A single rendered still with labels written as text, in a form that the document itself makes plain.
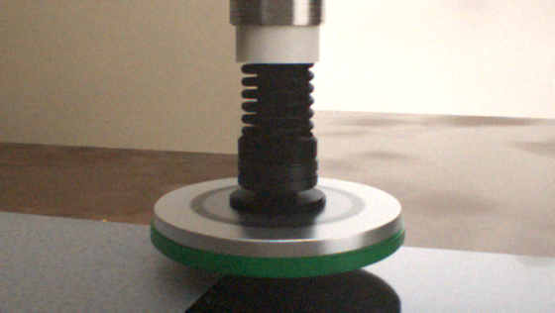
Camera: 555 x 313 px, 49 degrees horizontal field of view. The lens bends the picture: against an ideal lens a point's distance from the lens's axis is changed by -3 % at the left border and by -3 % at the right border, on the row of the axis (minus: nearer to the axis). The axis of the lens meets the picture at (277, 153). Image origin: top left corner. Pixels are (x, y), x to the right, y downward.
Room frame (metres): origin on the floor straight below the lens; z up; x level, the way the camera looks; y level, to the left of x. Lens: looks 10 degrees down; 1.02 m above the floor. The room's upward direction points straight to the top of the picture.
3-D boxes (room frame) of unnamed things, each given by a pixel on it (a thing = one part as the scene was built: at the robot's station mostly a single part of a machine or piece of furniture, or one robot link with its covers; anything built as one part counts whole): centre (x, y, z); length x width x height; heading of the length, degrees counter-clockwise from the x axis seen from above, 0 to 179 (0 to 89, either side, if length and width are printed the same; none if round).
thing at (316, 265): (0.53, 0.00, 0.87); 0.22 x 0.22 x 0.04
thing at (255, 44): (0.53, 0.00, 1.02); 0.07 x 0.07 x 0.04
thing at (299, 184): (0.53, 0.00, 0.90); 0.07 x 0.07 x 0.01
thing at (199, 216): (0.53, 0.00, 0.87); 0.21 x 0.21 x 0.01
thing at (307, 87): (0.53, 0.00, 0.98); 0.06 x 0.06 x 0.09
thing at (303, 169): (0.53, 0.00, 0.91); 0.07 x 0.07 x 0.01
